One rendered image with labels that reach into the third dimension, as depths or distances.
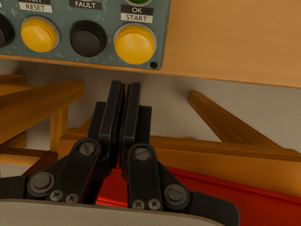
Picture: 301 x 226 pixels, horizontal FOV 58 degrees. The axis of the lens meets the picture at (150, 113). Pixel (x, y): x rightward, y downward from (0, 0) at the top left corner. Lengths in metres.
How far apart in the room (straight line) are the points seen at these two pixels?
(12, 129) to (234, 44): 0.48
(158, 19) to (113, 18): 0.03
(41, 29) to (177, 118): 1.00
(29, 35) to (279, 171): 0.33
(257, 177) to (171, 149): 0.12
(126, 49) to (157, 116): 0.97
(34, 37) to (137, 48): 0.07
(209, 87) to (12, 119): 0.80
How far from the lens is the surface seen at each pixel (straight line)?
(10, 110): 0.60
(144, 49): 0.20
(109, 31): 0.21
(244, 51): 0.25
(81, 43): 0.20
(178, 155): 0.36
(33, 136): 1.29
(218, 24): 0.24
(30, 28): 0.21
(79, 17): 0.21
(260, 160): 0.39
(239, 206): 0.32
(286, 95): 1.28
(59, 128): 0.98
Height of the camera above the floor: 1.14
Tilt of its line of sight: 79 degrees down
